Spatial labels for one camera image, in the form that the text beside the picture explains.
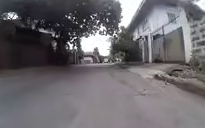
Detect pale vehicle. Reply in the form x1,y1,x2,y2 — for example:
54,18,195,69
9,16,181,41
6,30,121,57
83,55,94,64

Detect dark green bush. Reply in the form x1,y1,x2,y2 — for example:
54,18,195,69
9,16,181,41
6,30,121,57
110,26,143,63

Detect grey asphalt road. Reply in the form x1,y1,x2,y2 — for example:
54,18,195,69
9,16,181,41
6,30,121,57
0,63,205,128

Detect large dark green trees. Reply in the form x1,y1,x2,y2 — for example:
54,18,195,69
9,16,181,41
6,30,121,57
0,0,123,64

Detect white house with dark roof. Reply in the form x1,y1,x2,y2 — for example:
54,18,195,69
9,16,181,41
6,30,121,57
127,0,205,64

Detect weedy dirt verge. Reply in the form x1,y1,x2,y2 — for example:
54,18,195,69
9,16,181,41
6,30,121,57
123,61,205,99

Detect dark boundary wall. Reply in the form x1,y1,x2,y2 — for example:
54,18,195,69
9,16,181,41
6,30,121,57
0,16,58,70

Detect grey concrete block wall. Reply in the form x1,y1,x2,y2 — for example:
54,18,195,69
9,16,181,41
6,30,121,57
189,9,205,81

